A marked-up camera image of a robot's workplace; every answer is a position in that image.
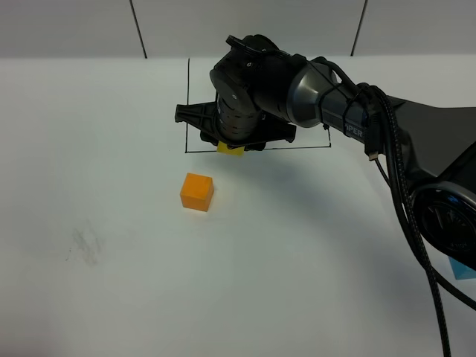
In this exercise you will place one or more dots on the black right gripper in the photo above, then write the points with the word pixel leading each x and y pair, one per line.
pixel 218 123

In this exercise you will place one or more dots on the yellow cube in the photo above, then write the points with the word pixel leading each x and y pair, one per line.
pixel 225 149

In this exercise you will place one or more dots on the orange cube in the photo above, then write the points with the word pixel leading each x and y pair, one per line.
pixel 197 192

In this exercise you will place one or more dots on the blue cube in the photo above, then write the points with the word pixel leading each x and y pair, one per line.
pixel 460 271

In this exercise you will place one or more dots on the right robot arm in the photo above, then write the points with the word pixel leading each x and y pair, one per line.
pixel 264 95

